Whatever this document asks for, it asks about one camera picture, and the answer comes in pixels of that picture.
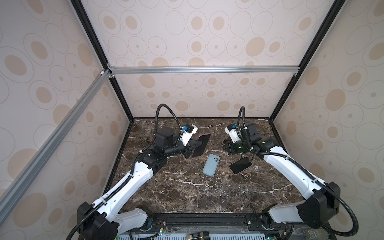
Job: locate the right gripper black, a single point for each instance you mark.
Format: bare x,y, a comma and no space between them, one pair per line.
229,149

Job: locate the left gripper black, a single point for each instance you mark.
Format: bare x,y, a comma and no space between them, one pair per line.
188,148

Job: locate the purple smartphone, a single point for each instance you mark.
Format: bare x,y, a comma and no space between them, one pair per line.
202,144

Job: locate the light blue phone case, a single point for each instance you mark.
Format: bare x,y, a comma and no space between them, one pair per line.
211,165

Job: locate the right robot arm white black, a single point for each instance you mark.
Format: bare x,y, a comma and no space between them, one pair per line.
318,205

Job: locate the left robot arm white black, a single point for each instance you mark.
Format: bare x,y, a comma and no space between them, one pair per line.
102,220

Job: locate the pink cased smartphone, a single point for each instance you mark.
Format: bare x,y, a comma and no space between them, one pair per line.
227,140

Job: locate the black smartphone rose edge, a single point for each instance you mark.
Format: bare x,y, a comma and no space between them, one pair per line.
240,165

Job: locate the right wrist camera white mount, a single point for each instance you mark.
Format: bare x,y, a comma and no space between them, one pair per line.
233,133

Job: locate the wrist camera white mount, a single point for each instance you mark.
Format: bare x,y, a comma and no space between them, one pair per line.
233,133
188,130

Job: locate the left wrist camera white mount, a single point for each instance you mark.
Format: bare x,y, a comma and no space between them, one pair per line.
188,130

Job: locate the horizontal aluminium rail back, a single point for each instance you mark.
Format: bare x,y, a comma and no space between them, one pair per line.
204,70

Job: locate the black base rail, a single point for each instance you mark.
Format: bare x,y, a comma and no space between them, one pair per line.
228,226

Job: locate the black frame post right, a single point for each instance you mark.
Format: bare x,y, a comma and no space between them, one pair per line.
313,47

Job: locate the black frame post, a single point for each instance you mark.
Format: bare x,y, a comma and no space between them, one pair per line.
313,47
94,40

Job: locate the black frame post left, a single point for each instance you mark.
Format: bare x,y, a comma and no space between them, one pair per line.
94,40

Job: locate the diagonal aluminium rail left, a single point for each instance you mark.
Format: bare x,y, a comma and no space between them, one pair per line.
30,172

